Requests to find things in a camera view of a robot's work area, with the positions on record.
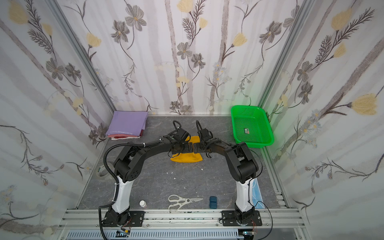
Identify white ribbed cable duct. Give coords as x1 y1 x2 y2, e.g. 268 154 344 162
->
65 229 241 240

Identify white handled scissors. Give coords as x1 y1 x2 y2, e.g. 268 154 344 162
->
168 195 203 212

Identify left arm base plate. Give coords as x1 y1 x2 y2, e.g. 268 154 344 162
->
102 211 145 227

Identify small blue block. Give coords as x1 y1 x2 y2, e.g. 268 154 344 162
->
209 196 218 209

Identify folded red t shirt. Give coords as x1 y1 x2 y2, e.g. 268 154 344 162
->
107 130 144 141

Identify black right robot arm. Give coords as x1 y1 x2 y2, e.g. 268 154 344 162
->
193 126 263 228

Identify blue face mask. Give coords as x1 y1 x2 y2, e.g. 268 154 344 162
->
250 179 265 209

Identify green plastic basket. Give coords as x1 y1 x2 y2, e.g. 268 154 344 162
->
231 105 275 149

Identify yellow t shirt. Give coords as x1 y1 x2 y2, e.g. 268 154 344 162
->
170 136 203 163

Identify small white bottle cap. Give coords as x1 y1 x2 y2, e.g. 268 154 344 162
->
140 200 147 208

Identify folded purple t shirt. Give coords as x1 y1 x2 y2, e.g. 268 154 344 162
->
106 111 148 137

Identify aluminium front rail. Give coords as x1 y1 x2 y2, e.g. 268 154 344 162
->
56 209 310 240

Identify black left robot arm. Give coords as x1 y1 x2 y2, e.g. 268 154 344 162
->
98 128 191 240

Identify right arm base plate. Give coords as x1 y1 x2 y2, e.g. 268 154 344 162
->
220 210 263 227

